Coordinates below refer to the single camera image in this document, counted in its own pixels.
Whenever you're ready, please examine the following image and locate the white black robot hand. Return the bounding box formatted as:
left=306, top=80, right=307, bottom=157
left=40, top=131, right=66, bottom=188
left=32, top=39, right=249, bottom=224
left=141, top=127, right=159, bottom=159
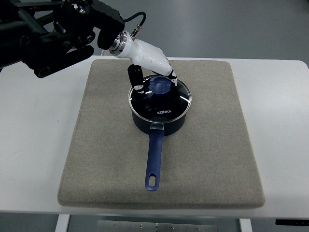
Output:
left=109, top=31, right=178, bottom=86

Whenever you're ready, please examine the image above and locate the glass pot lid blue knob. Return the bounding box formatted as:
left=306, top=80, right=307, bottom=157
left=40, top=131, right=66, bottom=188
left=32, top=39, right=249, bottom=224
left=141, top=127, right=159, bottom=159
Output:
left=128, top=75, right=192, bottom=122

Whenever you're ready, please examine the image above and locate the dark pot with blue handle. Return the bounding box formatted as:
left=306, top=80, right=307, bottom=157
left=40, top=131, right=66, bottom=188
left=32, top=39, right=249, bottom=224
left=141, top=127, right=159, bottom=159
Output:
left=132, top=112, right=186, bottom=191

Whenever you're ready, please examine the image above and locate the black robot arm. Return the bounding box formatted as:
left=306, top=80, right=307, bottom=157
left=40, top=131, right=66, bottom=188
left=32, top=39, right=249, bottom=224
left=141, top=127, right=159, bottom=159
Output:
left=0, top=0, right=126, bottom=78

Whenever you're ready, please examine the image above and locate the lower silver floor plate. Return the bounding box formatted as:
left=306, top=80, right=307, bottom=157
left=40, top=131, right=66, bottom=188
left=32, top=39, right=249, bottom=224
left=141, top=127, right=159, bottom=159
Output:
left=101, top=50, right=110, bottom=56

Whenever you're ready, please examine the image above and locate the beige felt mat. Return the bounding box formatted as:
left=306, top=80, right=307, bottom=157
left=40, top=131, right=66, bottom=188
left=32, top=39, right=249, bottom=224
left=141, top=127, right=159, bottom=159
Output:
left=58, top=59, right=265, bottom=210

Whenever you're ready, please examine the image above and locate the white left table leg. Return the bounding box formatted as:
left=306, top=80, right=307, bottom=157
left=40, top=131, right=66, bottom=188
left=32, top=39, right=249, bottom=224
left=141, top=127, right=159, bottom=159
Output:
left=55, top=214, right=70, bottom=232

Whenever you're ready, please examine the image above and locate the white table leg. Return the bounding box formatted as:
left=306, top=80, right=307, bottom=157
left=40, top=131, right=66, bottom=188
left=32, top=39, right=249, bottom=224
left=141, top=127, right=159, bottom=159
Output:
left=239, top=218, right=253, bottom=232
left=55, top=214, right=70, bottom=232

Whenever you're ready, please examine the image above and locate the white right table leg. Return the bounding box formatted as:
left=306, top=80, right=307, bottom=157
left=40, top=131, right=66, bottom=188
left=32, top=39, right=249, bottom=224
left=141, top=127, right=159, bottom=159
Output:
left=239, top=218, right=253, bottom=232

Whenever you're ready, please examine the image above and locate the black table control panel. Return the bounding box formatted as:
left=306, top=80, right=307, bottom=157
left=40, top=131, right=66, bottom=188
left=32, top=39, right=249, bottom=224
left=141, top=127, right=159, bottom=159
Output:
left=275, top=219, right=309, bottom=226

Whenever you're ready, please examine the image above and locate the metal table base plate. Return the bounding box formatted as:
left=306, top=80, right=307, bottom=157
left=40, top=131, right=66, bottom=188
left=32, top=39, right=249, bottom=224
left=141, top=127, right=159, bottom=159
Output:
left=96, top=220, right=218, bottom=232

